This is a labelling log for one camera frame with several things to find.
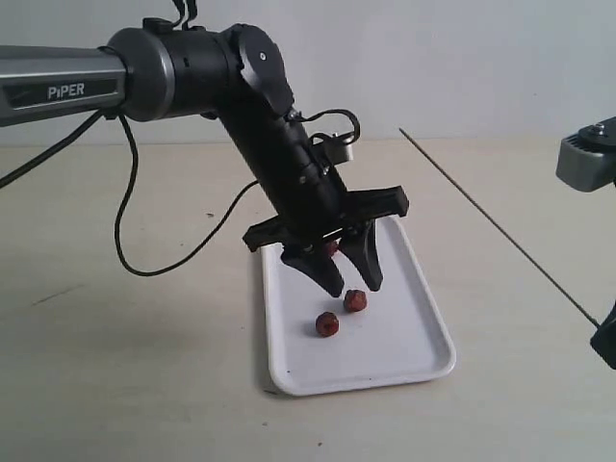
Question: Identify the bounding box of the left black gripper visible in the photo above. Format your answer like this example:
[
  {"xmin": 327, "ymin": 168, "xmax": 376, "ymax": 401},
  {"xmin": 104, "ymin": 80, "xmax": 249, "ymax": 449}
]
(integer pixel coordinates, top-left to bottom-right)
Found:
[{"xmin": 243, "ymin": 186, "xmax": 409, "ymax": 297}]

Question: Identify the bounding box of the thin metal skewer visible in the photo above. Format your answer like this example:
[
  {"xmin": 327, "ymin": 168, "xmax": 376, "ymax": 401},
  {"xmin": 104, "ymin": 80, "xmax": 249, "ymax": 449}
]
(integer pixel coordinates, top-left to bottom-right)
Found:
[{"xmin": 398, "ymin": 127, "xmax": 600, "ymax": 329}]

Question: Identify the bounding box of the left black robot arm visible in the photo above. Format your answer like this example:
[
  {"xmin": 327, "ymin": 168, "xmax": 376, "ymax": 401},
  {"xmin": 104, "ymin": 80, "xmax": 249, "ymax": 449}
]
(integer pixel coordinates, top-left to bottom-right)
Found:
[{"xmin": 1, "ymin": 18, "xmax": 409, "ymax": 296}]

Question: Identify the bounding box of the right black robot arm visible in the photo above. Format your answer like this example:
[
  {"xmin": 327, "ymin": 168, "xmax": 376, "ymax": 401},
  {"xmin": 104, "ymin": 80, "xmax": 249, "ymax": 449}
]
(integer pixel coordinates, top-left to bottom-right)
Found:
[{"xmin": 590, "ymin": 305, "xmax": 616, "ymax": 370}]

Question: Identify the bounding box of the white rectangular plastic tray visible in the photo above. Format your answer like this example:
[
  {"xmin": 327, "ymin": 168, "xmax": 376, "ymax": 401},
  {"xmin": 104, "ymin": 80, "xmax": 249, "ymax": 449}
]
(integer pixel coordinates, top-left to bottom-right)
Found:
[{"xmin": 260, "ymin": 217, "xmax": 456, "ymax": 396}]

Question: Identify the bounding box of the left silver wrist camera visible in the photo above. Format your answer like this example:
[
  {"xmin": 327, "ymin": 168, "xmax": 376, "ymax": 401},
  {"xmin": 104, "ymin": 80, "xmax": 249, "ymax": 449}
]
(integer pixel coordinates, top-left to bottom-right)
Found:
[{"xmin": 308, "ymin": 132, "xmax": 354, "ymax": 168}]

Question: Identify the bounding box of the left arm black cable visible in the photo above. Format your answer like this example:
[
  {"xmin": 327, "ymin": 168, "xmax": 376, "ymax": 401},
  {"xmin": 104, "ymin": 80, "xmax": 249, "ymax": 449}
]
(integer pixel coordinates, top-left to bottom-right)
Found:
[{"xmin": 0, "ymin": 108, "xmax": 264, "ymax": 278}]

